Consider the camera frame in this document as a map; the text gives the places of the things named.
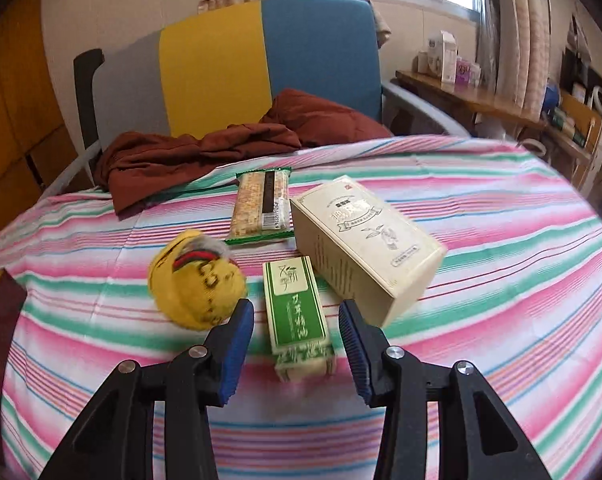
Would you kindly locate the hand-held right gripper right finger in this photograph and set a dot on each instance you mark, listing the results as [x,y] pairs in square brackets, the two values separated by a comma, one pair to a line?
[353,355]

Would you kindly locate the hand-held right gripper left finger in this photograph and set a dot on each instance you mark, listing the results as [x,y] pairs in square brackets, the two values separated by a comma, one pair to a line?
[233,350]

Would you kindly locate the small green box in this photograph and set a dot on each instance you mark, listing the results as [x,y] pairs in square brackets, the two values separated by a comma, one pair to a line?
[296,310]

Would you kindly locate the cracker packet with black stripe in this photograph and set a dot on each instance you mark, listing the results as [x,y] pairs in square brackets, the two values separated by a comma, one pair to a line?
[256,205]

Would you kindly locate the yellow patterned sock ball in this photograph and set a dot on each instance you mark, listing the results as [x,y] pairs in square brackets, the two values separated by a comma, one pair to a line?
[196,285]

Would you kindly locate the large cream carton box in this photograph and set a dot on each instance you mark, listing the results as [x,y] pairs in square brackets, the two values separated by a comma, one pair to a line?
[371,245]

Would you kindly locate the striped bedsheet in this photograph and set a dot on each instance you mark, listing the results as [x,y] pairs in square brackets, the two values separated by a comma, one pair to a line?
[481,260]

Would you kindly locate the brown garment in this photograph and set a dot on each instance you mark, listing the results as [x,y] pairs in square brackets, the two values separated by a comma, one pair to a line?
[191,155]

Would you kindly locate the grey yellow blue headboard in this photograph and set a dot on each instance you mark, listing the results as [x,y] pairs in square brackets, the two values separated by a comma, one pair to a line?
[211,70]

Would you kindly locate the wooden desk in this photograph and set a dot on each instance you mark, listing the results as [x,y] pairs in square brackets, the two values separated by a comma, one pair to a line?
[456,92]

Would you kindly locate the small white box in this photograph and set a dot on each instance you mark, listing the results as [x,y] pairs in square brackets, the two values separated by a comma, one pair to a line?
[423,62]

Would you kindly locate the pink box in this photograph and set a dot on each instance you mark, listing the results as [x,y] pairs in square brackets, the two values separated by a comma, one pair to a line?
[467,71]

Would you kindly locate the white carton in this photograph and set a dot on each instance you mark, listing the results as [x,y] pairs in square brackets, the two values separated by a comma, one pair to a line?
[443,57]

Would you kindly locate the cardboard box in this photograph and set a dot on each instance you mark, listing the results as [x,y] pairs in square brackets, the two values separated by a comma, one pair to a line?
[578,125]

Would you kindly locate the yellow wooden cabinet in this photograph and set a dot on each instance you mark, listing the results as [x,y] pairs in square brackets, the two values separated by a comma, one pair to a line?
[16,110]

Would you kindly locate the blue jug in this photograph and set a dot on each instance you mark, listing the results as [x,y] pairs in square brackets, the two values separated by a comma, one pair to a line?
[552,96]

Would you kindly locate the beige curtain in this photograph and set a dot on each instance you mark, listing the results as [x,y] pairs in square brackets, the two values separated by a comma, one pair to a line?
[516,35]

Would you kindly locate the white bed rail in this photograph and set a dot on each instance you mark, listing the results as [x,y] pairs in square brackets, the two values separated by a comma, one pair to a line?
[66,180]

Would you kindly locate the grey bed rail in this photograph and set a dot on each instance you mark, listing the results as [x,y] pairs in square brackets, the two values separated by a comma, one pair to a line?
[421,107]

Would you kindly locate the black bed post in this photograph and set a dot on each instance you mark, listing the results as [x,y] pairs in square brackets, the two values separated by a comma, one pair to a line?
[86,100]

